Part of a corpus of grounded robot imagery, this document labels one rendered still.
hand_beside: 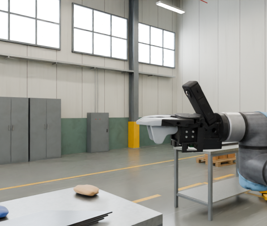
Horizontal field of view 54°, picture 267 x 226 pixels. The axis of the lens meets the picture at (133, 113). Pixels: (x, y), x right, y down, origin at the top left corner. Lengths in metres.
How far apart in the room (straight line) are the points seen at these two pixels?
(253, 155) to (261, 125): 0.08
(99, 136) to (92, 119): 0.75
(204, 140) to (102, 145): 9.53
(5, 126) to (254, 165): 7.99
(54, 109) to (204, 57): 7.19
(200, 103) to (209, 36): 12.07
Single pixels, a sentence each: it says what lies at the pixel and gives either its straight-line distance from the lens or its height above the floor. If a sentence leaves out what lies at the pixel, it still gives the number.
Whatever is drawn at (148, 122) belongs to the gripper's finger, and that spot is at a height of 1.45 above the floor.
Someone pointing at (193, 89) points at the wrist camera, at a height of 1.52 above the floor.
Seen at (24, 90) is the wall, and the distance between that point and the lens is 9.21.
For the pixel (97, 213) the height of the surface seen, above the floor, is 1.07.
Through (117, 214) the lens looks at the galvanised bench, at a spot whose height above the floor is 1.05.
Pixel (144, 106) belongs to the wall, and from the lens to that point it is 11.80.
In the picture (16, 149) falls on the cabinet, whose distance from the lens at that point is 8.54.
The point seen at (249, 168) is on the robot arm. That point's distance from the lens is 0.70.
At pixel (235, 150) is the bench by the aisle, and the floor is 0.91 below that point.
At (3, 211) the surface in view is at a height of 1.08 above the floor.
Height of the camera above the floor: 1.47
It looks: level
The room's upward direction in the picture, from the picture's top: straight up
